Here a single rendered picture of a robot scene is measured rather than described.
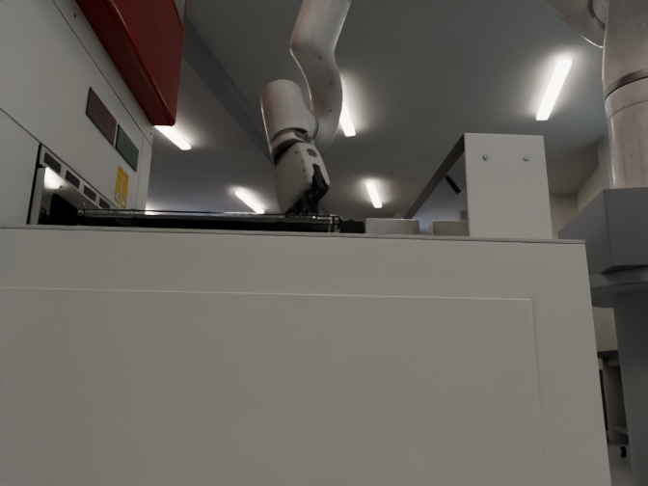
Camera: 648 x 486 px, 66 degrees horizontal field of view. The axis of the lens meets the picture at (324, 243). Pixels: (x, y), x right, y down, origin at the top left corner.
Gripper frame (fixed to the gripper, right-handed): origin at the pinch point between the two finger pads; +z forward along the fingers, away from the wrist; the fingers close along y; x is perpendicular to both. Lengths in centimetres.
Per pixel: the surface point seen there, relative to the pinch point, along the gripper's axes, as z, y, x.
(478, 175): 13.2, -31.8, 1.2
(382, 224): 7.1, -13.1, -2.6
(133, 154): -28.1, 24.1, 20.9
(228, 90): -390, 280, -169
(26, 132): -5.7, 0.5, 42.0
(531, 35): -320, 41, -362
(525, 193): 16.0, -33.9, -3.0
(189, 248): 18.8, -16.6, 29.5
